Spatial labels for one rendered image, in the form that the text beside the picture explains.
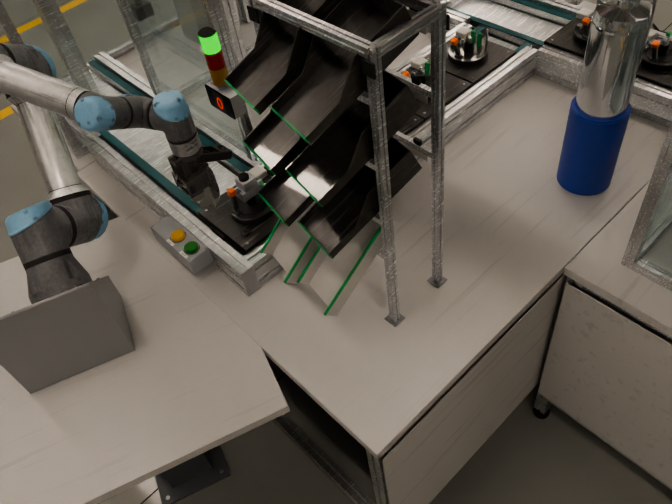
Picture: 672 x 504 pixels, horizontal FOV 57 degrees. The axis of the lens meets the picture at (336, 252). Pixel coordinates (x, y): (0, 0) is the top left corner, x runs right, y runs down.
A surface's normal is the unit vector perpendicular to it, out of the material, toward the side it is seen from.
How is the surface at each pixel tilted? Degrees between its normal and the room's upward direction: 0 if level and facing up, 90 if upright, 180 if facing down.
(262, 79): 25
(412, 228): 0
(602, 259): 0
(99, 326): 90
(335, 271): 45
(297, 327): 0
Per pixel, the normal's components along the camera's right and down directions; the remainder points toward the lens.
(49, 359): 0.40, 0.66
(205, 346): -0.12, -0.65
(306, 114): -0.46, -0.39
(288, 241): -0.67, -0.12
